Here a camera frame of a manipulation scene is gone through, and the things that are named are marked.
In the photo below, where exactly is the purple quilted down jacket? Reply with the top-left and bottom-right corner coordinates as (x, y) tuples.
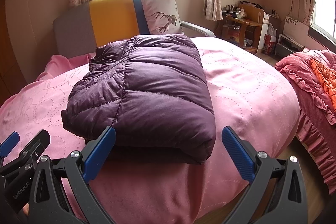
(61, 34), (216, 164)

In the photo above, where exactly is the pink bed cover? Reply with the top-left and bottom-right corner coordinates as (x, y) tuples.
(1, 37), (299, 223)

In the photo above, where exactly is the red ruffled blanket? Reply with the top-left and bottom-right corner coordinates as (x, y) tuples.
(275, 49), (335, 195)

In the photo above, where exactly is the red gift bag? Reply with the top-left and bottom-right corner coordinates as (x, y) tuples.
(262, 23), (277, 55)

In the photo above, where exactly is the white low cabinet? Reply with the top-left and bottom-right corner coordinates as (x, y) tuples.
(274, 34), (304, 58)

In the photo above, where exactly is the grey yellow blue headboard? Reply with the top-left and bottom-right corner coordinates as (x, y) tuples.
(53, 0), (150, 58)

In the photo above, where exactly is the wooden desk with clutter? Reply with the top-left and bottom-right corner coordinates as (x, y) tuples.
(222, 2), (265, 54)

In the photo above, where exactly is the white deer print pillow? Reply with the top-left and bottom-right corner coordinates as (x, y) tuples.
(140, 0), (183, 35)

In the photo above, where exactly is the grey curved bed rail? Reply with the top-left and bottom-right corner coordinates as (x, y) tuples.
(181, 20), (216, 38)

